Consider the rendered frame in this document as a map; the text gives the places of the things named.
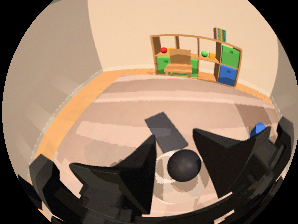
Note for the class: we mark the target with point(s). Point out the blue cylinder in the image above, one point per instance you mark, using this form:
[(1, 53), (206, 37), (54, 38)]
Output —
[(257, 128)]

